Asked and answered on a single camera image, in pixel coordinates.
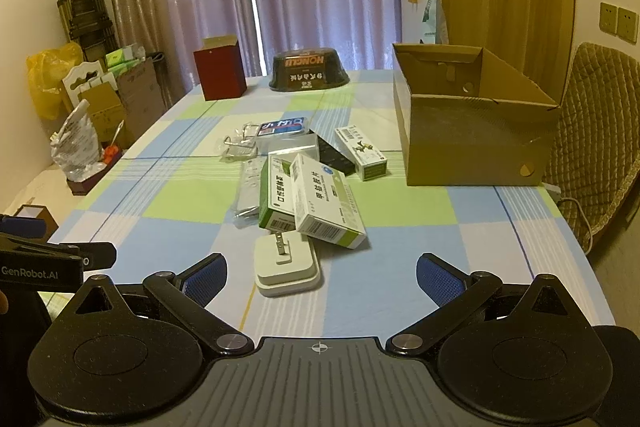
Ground white remote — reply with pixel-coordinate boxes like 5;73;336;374
233;157;265;229

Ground white square night light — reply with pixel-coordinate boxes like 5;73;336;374
254;231;321;297

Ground green white medicine box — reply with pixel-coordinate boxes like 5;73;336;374
258;156;295;232

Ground white ointment box green bird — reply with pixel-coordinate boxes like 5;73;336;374
335;124;387;181

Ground white green Mecobalamin box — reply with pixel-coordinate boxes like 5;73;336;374
290;154;367;249

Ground metal hooks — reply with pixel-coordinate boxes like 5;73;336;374
222;122;259;161

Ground black remote control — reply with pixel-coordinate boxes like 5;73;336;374
317;135;356;176

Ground blue label clear plastic case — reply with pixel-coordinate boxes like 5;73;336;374
256;117;309;154

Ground white crumpled plastic bag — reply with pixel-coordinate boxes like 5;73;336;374
50;100;105;183

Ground yellow plastic bag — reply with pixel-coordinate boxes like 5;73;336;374
26;42;84;121

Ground stacked cardboard boxes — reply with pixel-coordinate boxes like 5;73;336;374
62;43;166;150

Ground open cardboard box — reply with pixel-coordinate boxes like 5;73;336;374
394;43;560;186

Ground quilted tan chair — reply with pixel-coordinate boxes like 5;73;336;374
544;42;639;251

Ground black folding step ladder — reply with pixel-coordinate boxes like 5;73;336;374
56;0;118;62

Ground dark red paper box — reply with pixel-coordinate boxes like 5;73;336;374
193;35;247;101

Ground black Hongli noodle bowl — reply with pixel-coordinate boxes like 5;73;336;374
269;48;349;92

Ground green white paper bag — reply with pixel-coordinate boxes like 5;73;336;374
420;0;449;44

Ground orange handled screwdriver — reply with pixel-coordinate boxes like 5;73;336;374
102;120;125;165

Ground double wall socket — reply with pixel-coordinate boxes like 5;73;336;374
599;2;639;44

